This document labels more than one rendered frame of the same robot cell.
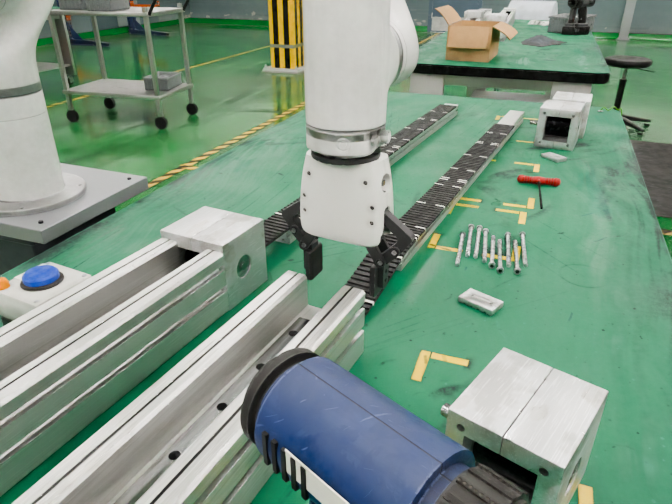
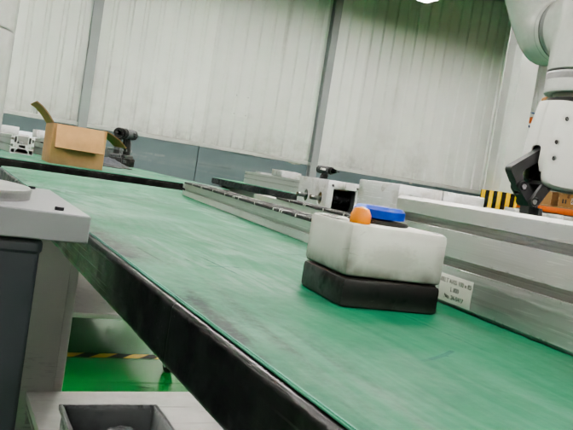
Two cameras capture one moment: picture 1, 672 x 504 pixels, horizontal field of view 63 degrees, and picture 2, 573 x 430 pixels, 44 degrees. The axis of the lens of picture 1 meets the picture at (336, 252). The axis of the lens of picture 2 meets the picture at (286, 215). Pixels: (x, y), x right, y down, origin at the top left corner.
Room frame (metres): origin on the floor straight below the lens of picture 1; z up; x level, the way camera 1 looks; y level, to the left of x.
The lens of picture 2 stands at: (0.25, 0.80, 0.86)
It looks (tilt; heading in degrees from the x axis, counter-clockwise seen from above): 3 degrees down; 313
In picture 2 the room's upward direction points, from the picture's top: 9 degrees clockwise
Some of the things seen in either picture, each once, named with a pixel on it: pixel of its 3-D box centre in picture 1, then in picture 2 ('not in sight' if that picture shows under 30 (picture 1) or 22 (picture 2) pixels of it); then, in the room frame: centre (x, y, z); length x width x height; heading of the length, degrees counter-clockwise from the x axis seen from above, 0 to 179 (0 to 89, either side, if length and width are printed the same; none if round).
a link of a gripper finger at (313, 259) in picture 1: (305, 249); (522, 212); (0.60, 0.04, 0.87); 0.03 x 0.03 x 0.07; 63
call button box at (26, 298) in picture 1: (53, 303); (381, 260); (0.56, 0.34, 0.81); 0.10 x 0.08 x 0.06; 63
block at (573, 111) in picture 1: (554, 124); (330, 200); (1.35, -0.54, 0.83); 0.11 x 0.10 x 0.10; 62
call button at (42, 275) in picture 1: (41, 278); (378, 217); (0.57, 0.35, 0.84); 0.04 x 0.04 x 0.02
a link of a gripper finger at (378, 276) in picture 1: (387, 269); not in sight; (0.55, -0.06, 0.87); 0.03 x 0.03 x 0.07; 63
